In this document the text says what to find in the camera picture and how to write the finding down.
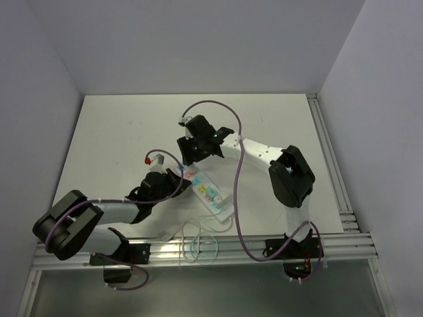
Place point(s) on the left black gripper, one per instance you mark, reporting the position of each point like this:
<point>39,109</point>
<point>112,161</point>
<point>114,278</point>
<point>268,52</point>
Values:
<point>178,184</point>

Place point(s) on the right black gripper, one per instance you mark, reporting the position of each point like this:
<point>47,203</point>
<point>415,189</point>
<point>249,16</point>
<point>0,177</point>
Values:
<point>188,156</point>

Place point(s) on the white two-pin plug adapter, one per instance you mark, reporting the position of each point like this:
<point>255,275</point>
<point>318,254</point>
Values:
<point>191,168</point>

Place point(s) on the teal charger plug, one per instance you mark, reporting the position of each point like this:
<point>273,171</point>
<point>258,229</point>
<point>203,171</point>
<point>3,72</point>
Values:
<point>211,192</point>

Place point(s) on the white charger block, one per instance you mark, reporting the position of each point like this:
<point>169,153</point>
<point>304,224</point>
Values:
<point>218,200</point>

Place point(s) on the white colourful power strip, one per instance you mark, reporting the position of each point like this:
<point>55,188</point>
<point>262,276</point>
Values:
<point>203,199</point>

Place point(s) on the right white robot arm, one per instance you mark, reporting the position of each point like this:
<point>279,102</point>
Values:
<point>291,177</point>

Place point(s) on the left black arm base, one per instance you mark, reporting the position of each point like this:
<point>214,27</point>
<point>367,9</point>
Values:
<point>118,267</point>

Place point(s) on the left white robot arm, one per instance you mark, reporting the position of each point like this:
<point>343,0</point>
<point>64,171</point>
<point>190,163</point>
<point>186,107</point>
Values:
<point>79,224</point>

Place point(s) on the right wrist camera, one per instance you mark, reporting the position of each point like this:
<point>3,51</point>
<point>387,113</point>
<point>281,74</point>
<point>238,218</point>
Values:
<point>183,120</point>

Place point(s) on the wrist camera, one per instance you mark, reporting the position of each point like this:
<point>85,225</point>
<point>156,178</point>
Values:
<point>157,164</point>
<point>183,120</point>

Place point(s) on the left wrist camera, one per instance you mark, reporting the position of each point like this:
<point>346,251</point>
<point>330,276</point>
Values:
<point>157,164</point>

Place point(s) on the aluminium frame rail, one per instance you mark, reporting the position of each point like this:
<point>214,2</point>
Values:
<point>218,249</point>

